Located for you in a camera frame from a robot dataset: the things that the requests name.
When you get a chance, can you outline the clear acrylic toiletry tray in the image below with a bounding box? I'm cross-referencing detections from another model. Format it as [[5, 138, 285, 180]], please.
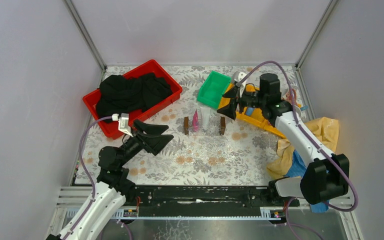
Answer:
[[181, 116, 227, 136]]

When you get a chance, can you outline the red plastic bin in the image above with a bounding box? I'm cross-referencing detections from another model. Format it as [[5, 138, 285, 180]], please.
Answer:
[[82, 59, 183, 126]]

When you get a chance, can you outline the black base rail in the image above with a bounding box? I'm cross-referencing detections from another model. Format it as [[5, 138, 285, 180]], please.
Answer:
[[126, 185, 286, 218]]

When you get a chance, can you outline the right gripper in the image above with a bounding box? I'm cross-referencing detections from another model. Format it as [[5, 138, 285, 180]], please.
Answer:
[[216, 85, 266, 121]]

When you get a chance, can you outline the blue toothpaste tube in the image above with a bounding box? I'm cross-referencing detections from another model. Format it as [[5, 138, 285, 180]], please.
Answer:
[[245, 107, 255, 117]]

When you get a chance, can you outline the blue cloth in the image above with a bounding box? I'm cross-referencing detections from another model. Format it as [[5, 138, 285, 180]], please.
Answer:
[[284, 150, 329, 213]]

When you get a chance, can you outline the orange bin with toothpastes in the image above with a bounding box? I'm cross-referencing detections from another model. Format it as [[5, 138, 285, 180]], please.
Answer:
[[236, 107, 269, 129]]

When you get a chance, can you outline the white toothpaste tube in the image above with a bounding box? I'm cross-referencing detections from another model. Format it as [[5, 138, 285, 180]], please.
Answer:
[[200, 106, 211, 132]]

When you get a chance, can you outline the green plastic bin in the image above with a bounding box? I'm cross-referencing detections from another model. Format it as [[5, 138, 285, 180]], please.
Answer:
[[197, 71, 231, 109]]

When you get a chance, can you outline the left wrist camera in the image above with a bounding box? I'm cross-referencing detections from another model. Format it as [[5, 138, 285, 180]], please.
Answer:
[[111, 113, 133, 137]]

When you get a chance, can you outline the pink toothpaste tube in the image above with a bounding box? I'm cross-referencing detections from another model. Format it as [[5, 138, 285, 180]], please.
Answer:
[[192, 109, 200, 132]]

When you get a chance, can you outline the black cloth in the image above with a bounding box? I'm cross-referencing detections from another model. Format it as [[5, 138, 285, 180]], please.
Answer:
[[95, 72, 173, 119]]

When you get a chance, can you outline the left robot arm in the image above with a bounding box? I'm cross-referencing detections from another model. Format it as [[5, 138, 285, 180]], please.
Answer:
[[47, 120, 174, 240]]

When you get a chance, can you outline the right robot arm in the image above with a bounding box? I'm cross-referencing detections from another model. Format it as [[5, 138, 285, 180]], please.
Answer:
[[217, 71, 355, 206]]

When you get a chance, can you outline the yellow cloth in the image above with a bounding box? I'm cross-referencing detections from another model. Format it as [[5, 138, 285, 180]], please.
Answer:
[[266, 116, 341, 181]]

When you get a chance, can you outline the white ceramic cup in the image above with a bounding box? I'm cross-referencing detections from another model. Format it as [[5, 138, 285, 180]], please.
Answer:
[[287, 88, 302, 118]]

